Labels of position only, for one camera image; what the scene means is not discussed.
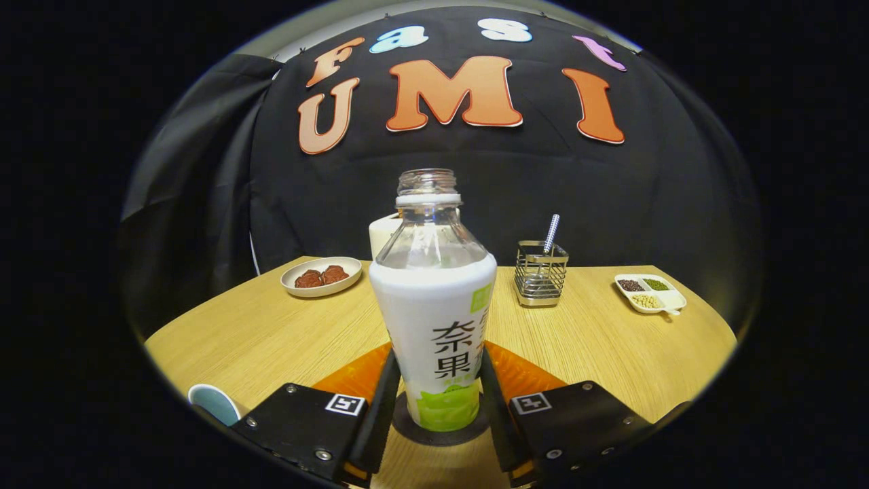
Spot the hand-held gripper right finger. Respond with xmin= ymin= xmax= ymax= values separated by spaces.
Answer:
xmin=479 ymin=346 xmax=656 ymax=488

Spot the wooden table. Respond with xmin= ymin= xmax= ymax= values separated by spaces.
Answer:
xmin=144 ymin=256 xmax=738 ymax=489

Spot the white toaster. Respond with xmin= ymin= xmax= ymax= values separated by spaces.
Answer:
xmin=369 ymin=212 xmax=403 ymax=260

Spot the juice bottle with white label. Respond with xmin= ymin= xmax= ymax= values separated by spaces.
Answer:
xmin=369 ymin=168 xmax=498 ymax=433

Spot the white plate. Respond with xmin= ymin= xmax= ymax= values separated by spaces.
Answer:
xmin=280 ymin=256 xmax=363 ymax=298

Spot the white divided dish of beans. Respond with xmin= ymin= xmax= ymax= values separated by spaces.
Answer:
xmin=614 ymin=273 xmax=688 ymax=316

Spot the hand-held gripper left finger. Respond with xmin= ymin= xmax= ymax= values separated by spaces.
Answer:
xmin=231 ymin=350 xmax=401 ymax=486

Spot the metal wire utensil holder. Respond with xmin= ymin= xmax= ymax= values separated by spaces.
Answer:
xmin=514 ymin=240 xmax=570 ymax=308

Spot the dark brown round coaster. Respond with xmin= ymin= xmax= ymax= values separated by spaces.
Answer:
xmin=392 ymin=391 xmax=491 ymax=447

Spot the white cup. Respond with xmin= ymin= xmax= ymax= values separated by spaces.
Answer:
xmin=188 ymin=384 xmax=242 ymax=427

